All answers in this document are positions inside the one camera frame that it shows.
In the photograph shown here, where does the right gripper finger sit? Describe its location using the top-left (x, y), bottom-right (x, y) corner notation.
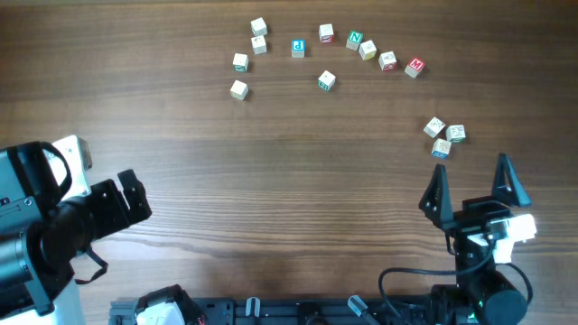
top-left (418, 164), bottom-right (453, 226)
top-left (491, 153), bottom-right (532, 208)

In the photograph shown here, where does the red letter U block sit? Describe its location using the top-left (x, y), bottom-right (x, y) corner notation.
top-left (431, 138), bottom-right (452, 159)

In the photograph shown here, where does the wooden block green Z side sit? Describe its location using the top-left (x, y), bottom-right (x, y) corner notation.
top-left (446, 125), bottom-right (466, 143)

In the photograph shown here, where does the wooden block with picture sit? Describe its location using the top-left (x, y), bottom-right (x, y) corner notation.
top-left (424, 117), bottom-right (446, 138)

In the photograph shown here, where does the wooden block green letter side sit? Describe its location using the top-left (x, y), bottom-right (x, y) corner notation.
top-left (318, 70), bottom-right (336, 92)

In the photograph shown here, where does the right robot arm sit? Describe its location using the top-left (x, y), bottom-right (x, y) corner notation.
top-left (419, 153), bottom-right (536, 324)

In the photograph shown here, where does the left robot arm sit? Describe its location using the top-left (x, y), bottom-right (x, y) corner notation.
top-left (1, 142), bottom-right (152, 319)

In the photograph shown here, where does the red letter M block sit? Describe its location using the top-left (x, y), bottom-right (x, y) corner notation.
top-left (405, 58), bottom-right (425, 79)

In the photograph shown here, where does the wooden block red picture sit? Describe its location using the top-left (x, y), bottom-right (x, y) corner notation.
top-left (378, 51), bottom-right (397, 71)

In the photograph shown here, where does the wooden block yellow side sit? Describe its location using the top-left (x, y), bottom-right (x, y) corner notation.
top-left (230, 80), bottom-right (249, 101)

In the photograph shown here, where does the wooden block yellow edge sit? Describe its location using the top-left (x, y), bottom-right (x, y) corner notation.
top-left (359, 40), bottom-right (377, 60)

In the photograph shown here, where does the green letter N block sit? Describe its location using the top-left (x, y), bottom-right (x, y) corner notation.
top-left (346, 30), bottom-right (363, 51)

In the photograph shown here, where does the wooden block red side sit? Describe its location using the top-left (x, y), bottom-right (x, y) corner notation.
top-left (319, 23), bottom-right (335, 43)

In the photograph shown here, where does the wooden block with drawing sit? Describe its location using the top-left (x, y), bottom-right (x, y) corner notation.
top-left (251, 35), bottom-right (267, 55)

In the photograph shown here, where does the blue letter P block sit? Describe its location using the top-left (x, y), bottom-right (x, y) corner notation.
top-left (291, 39), bottom-right (305, 58)

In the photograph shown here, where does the plain wooden block top-left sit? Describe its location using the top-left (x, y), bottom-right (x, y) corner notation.
top-left (250, 17), bottom-right (267, 37)

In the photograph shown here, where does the right black camera cable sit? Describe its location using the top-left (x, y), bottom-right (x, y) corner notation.
top-left (377, 243), bottom-right (535, 321)

